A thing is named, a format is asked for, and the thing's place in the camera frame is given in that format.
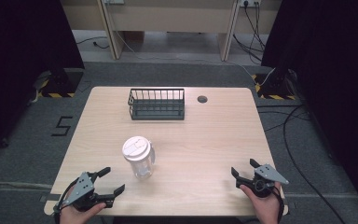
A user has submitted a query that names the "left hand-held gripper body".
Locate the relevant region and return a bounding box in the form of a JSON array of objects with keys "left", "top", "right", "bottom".
[{"left": 62, "top": 171, "right": 114, "bottom": 213}]

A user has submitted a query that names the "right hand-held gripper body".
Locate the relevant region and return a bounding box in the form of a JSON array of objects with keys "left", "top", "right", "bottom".
[{"left": 240, "top": 163, "right": 290, "bottom": 199}]

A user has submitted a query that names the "person's left hand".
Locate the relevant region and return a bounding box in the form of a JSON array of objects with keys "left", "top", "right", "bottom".
[{"left": 59, "top": 202, "right": 107, "bottom": 224}]

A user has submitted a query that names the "person's right hand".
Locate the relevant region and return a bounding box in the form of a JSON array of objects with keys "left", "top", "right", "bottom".
[{"left": 240, "top": 182, "right": 282, "bottom": 224}]

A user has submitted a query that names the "clear cup with white lid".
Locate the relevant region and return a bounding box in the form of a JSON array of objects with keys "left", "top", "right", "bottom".
[{"left": 121, "top": 135, "right": 157, "bottom": 180}]

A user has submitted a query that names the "black stand base striped tape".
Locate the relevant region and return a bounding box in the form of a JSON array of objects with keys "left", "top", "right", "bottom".
[
  {"left": 33, "top": 68, "right": 85, "bottom": 99},
  {"left": 252, "top": 70, "right": 296, "bottom": 101}
]

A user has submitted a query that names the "black curtain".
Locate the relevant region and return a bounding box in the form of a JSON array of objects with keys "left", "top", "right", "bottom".
[
  {"left": 0, "top": 0, "right": 86, "bottom": 160},
  {"left": 260, "top": 0, "right": 358, "bottom": 216}
]

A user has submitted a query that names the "beige wooden desk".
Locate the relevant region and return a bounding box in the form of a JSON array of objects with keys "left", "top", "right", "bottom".
[{"left": 60, "top": 0, "right": 282, "bottom": 62}]

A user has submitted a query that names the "long black floor cable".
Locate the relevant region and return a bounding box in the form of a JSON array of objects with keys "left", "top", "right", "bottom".
[{"left": 255, "top": 104, "right": 347, "bottom": 224}]

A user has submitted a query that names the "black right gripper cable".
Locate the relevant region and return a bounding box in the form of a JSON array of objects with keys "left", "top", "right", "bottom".
[{"left": 271, "top": 186, "right": 286, "bottom": 223}]

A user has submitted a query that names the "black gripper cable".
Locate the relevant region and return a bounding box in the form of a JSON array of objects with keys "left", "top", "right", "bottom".
[
  {"left": 271, "top": 186, "right": 286, "bottom": 223},
  {"left": 53, "top": 178, "right": 79, "bottom": 224}
]

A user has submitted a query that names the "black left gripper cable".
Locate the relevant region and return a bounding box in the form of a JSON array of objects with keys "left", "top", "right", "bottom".
[{"left": 53, "top": 178, "right": 79, "bottom": 224}]

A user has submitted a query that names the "black wire basket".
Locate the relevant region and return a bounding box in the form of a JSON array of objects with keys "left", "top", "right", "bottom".
[{"left": 127, "top": 88, "right": 186, "bottom": 121}]

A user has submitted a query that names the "black cable bundle at socket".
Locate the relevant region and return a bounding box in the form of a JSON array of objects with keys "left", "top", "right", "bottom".
[{"left": 232, "top": 1, "right": 267, "bottom": 65}]

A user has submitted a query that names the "short black floor cable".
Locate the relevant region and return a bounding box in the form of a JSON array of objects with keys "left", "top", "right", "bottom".
[{"left": 76, "top": 35, "right": 110, "bottom": 50}]

